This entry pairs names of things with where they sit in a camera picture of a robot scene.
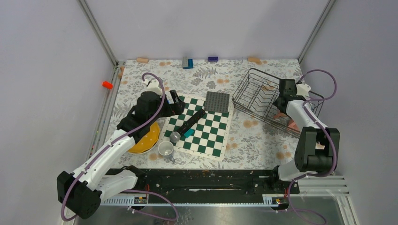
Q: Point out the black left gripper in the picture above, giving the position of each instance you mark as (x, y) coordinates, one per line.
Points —
(176, 108)

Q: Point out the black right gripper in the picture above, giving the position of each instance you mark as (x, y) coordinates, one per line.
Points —
(276, 103)

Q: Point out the large pink mug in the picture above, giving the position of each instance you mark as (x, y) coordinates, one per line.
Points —
(293, 126)

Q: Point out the blue grey cup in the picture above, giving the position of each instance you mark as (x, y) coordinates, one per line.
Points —
(166, 149)

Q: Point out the yellow orange plate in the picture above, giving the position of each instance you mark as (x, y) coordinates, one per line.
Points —
(148, 141)

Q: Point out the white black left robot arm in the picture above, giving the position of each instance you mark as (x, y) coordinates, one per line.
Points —
(83, 190)

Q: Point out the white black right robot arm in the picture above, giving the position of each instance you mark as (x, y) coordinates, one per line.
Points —
(317, 149)

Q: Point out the teal block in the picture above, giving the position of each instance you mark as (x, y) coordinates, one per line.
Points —
(189, 133)

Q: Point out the grey blue lego bricks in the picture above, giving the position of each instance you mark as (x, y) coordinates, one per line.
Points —
(187, 63)

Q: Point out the black glitter microphone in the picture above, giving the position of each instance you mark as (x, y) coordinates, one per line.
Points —
(176, 135)

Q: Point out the grey lego baseplate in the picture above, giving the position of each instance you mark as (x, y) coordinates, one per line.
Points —
(217, 102)

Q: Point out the right wooden block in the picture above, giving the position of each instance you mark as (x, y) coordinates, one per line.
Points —
(254, 60)

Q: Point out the wooden block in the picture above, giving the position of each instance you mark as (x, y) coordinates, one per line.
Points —
(142, 60)
(254, 60)

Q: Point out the left wooden block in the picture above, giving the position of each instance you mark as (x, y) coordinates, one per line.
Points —
(142, 60)

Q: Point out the green white chessboard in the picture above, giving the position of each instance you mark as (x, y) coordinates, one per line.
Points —
(211, 132)

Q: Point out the floral table mat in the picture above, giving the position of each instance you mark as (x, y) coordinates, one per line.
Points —
(251, 143)

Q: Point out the orange red cylinder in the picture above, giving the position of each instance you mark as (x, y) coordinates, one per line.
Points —
(107, 85)

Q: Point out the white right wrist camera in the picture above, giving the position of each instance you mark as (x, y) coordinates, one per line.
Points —
(303, 90)

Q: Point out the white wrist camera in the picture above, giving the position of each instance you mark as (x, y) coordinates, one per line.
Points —
(153, 85)
(303, 90)

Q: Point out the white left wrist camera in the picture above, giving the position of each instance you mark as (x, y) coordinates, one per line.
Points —
(153, 85)

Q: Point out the black wire dish rack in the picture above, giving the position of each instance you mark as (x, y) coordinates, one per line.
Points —
(256, 94)

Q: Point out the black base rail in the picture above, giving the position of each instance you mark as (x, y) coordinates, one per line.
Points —
(206, 186)

